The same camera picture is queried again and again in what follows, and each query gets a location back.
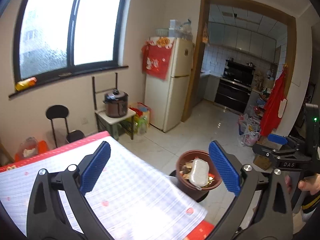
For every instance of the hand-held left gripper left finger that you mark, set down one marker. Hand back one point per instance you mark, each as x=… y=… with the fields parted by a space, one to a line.
x=96 y=170

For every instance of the blue checked tablecloth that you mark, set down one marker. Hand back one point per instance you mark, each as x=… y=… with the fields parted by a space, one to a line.
x=137 y=192

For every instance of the black kitchen stove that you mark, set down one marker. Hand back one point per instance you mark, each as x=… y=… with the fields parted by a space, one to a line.
x=235 y=90

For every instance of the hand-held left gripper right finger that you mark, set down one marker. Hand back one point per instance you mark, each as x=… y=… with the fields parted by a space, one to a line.
x=225 y=170

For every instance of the orange hanging decoration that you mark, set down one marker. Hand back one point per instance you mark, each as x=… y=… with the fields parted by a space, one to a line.
x=205 y=33

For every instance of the small flat dish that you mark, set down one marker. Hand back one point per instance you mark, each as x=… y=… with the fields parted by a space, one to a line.
x=65 y=74

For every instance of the person's right forearm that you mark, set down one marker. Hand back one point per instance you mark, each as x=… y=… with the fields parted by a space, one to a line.
x=311 y=203

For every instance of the red apron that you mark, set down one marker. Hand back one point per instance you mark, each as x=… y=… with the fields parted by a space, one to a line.
x=272 y=110

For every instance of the wall outlet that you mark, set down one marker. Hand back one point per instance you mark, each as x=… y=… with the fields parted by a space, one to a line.
x=85 y=120

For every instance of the cream refrigerator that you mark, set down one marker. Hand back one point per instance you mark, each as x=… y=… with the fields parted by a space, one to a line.
x=172 y=92

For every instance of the person's right hand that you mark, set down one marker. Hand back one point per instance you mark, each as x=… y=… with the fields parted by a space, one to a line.
x=311 y=185

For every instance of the clear plastic bag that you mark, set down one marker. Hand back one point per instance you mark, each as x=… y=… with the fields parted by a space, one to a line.
x=30 y=147
x=185 y=30

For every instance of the brown rice cooker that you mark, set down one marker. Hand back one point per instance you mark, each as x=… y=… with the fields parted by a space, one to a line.
x=115 y=105

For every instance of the brown plastic bin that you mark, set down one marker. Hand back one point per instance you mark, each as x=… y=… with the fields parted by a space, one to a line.
x=183 y=181

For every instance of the cardboard box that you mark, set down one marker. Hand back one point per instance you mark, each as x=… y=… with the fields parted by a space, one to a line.
x=262 y=162

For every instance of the green shopping bag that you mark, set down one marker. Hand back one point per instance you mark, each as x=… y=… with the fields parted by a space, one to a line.
x=141 y=120

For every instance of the yellow snack bag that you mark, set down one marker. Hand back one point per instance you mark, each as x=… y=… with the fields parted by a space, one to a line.
x=25 y=83

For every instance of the black framed window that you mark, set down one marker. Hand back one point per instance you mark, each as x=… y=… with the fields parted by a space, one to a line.
x=50 y=30

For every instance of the orange plastic stool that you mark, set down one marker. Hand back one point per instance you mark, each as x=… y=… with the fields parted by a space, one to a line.
x=43 y=148

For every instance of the small shelf table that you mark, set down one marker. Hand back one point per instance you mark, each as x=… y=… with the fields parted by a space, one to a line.
x=110 y=121

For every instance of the gold foil wrapper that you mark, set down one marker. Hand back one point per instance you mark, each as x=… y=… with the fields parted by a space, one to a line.
x=212 y=181

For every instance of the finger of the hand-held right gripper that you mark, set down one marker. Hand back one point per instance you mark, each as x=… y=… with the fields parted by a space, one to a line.
x=277 y=139
x=270 y=151

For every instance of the red printed cloth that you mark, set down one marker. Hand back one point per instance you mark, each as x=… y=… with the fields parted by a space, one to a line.
x=155 y=60

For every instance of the plastic bags on floor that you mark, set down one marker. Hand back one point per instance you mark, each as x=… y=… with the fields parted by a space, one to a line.
x=248 y=132

